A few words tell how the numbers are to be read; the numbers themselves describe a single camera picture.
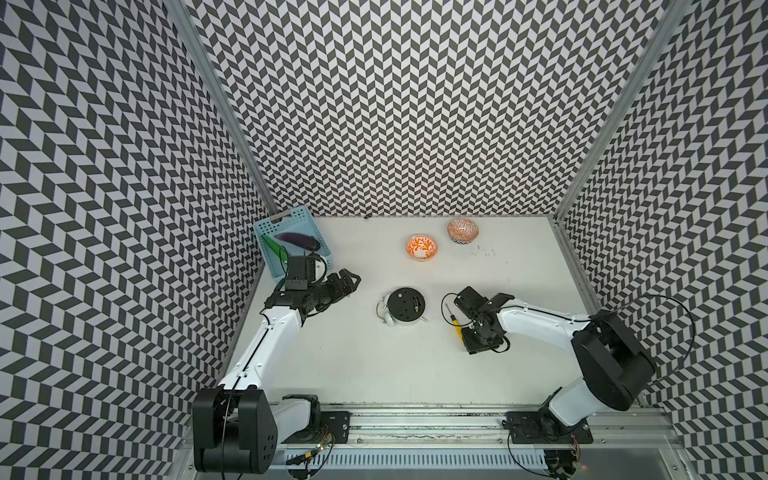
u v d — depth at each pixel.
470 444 0.72
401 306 0.89
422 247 1.08
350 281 0.76
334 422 0.73
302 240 1.13
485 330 0.66
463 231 1.12
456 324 0.81
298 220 1.16
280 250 1.11
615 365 0.44
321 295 0.69
